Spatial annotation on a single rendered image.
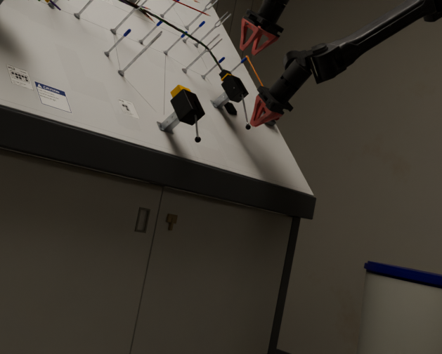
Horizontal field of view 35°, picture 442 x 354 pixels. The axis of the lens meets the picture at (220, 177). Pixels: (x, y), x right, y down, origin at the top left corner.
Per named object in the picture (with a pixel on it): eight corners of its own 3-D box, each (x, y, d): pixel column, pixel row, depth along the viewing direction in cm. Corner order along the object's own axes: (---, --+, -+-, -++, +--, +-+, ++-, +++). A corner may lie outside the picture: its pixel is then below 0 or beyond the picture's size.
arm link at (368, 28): (445, -28, 181) (455, 10, 186) (429, -29, 186) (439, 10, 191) (316, 50, 170) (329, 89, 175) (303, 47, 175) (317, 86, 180)
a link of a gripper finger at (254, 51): (234, 44, 187) (251, 12, 184) (249, 50, 193) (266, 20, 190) (251, 55, 183) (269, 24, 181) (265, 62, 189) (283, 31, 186)
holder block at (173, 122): (171, 157, 154) (202, 130, 150) (153, 115, 160) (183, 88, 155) (185, 161, 157) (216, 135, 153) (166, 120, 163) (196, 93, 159)
